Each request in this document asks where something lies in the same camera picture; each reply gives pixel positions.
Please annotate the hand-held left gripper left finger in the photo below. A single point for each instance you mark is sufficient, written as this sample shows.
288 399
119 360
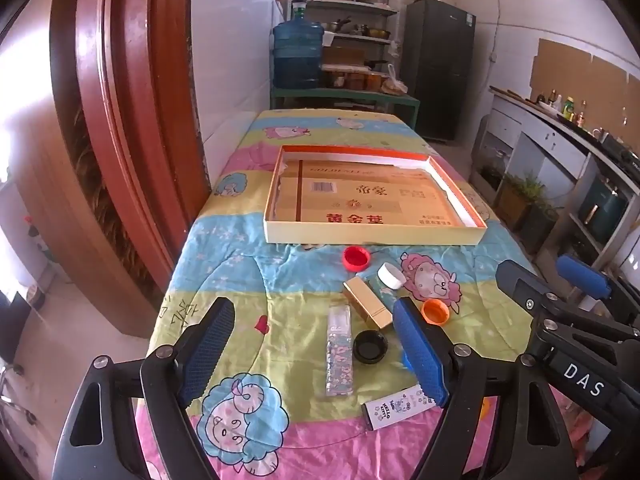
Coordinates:
210 350

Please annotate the red bottle cap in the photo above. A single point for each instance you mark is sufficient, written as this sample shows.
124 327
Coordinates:
356 258

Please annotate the white storage shelf rack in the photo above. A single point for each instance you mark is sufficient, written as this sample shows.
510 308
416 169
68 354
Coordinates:
350 10

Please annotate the black bottle cap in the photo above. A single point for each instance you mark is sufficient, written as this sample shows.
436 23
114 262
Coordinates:
370 347

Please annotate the dark green air fryer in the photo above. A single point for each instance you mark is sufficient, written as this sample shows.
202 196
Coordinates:
602 210

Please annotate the cardboard sheets on wall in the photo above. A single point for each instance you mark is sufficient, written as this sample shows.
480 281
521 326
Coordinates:
575 70

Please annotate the gold rectangular box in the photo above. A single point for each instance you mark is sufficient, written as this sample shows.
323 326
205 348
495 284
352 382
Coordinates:
367 302

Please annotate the white patterned small box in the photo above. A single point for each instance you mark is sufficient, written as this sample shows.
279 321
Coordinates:
395 407

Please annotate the black gas stove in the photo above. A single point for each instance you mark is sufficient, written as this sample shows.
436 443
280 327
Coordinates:
622 152

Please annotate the white bottle cap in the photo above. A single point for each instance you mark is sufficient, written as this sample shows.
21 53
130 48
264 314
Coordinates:
391 276

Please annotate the shallow cardboard box tray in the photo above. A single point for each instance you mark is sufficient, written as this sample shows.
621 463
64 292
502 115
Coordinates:
375 195

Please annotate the red-brown wooden door frame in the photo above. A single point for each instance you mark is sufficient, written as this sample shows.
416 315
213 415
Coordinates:
130 110

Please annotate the clear floral cosmetic box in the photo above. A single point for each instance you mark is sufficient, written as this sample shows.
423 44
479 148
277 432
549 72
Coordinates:
339 355

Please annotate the white kitchen counter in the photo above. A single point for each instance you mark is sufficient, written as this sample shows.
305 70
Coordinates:
535 135

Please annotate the printed cartoon blanket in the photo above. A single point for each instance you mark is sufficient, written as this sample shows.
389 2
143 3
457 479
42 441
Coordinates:
240 260

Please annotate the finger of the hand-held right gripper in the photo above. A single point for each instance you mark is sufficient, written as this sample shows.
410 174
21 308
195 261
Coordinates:
520 285
582 275

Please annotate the plastic bag of food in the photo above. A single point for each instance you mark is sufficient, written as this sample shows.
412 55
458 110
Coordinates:
394 85

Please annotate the blue water jug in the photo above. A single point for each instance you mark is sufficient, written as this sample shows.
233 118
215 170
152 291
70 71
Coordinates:
297 55

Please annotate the potted green plants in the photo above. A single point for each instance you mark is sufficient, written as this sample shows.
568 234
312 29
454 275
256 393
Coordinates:
525 200

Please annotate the dark refrigerator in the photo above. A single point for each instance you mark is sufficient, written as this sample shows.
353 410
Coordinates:
437 70

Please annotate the green low table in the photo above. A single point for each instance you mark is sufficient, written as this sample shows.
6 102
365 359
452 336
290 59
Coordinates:
345 96

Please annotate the ribbed orange bottle cap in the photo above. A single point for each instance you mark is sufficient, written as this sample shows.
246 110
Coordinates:
435 312

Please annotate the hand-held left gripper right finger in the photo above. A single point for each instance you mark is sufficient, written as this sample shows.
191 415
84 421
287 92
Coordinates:
417 350

